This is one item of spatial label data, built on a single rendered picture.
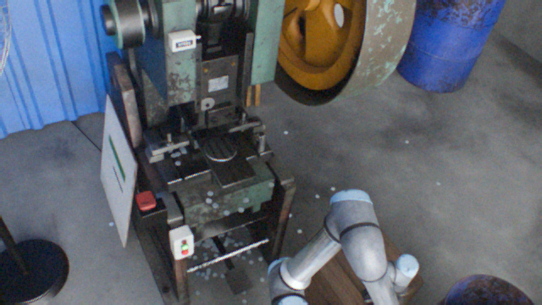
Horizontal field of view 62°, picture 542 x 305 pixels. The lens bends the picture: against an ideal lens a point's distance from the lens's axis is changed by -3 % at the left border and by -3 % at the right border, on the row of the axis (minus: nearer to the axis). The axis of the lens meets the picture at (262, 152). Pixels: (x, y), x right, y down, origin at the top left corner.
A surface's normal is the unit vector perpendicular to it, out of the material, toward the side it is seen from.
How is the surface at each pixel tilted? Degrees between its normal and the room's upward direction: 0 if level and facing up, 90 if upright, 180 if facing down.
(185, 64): 90
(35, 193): 0
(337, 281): 0
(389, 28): 80
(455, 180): 0
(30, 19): 90
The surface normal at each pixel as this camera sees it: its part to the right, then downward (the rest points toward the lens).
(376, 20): 0.47, 0.50
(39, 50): 0.46, 0.68
